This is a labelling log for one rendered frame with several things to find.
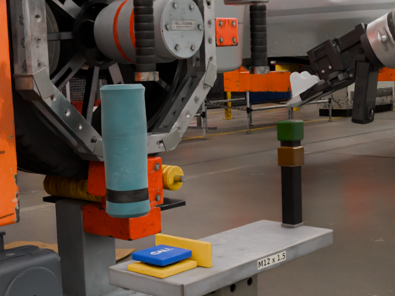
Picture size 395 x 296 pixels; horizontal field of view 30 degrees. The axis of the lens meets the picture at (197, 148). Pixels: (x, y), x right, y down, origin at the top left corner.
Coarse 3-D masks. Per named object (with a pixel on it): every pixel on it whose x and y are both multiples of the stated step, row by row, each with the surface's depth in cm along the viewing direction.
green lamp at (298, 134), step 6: (282, 120) 143; (288, 120) 143; (294, 120) 142; (300, 120) 143; (282, 126) 143; (288, 126) 142; (294, 126) 141; (300, 126) 143; (282, 132) 143; (288, 132) 142; (294, 132) 141; (300, 132) 143; (282, 138) 143; (288, 138) 142; (294, 138) 142; (300, 138) 143
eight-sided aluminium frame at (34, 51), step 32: (32, 0) 139; (32, 32) 139; (32, 64) 139; (192, 64) 179; (32, 96) 143; (64, 96) 145; (192, 96) 174; (64, 128) 151; (160, 128) 171; (96, 160) 154
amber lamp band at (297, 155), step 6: (282, 150) 143; (288, 150) 142; (294, 150) 142; (300, 150) 143; (282, 156) 143; (288, 156) 142; (294, 156) 142; (300, 156) 143; (282, 162) 143; (288, 162) 143; (294, 162) 142; (300, 162) 144
